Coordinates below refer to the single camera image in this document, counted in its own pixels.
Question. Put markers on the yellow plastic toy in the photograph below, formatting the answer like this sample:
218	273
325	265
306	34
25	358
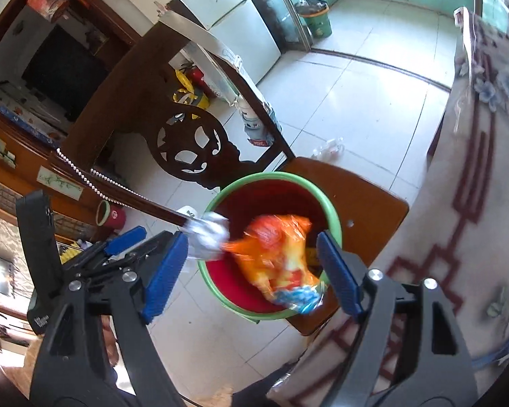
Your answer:
188	93

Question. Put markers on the white refrigerator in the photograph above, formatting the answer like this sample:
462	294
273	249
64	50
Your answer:
246	38

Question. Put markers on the clear plastic scraps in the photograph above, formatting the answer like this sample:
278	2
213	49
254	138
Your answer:
328	148

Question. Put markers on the orange snack bag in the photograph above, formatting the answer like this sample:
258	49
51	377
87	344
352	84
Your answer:
275	254

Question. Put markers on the pale blue water bottle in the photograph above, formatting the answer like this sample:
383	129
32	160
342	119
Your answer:
254	123

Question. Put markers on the black television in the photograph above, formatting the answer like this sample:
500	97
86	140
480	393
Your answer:
63	72

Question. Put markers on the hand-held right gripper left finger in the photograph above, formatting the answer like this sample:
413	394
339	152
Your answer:
165	275

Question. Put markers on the beige floor object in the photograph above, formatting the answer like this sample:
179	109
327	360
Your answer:
187	210

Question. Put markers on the long colourful box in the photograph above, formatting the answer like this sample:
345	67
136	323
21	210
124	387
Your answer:
21	114

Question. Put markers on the person's dark trouser leg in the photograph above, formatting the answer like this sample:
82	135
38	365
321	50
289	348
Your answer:
258	386

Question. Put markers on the brown wooden cabinet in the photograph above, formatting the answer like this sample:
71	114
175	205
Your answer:
8	165

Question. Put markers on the red bucket with green rim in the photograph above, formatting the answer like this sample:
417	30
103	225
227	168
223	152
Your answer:
233	280

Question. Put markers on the dark carved wooden chair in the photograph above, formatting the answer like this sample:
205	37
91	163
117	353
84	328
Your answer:
364	203

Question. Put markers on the red fire extinguisher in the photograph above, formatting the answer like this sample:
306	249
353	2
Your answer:
195	75

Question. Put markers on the floral tablecloth with clear cover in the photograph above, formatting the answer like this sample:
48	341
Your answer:
471	178

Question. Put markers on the green trash bin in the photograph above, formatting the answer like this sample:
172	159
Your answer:
318	21

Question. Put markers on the red cup with green rim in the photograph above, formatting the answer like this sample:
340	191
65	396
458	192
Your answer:
112	214

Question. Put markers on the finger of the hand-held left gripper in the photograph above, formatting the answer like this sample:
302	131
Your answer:
152	248
127	237

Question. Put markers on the white wrapper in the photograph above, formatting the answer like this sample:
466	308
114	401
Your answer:
212	233

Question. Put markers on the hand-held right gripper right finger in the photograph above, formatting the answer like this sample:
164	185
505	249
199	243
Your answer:
337	275

